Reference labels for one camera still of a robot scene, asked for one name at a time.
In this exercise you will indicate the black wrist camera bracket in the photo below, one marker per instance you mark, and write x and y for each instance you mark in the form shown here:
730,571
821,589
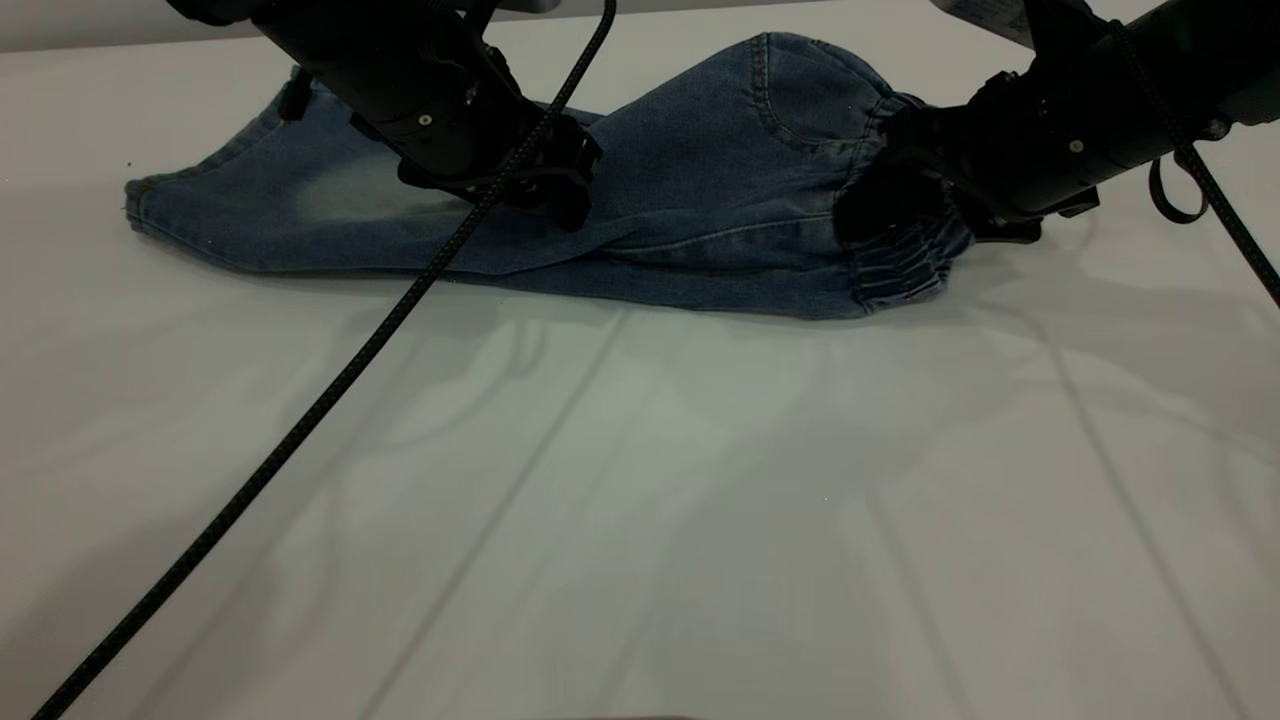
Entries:
1060,30

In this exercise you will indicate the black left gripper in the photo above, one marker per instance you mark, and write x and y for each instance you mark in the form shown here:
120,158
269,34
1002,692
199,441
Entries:
425,110

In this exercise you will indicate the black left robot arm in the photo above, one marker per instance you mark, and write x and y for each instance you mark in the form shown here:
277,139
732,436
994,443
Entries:
350,25

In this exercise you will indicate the blue denim pants basketball print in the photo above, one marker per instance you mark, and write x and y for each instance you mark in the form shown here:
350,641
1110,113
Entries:
700,200

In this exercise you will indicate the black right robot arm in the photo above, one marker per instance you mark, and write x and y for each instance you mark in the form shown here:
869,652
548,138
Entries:
1230,60

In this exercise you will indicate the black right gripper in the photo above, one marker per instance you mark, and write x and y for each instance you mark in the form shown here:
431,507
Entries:
1060,150

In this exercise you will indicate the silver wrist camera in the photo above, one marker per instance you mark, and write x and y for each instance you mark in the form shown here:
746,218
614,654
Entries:
985,15

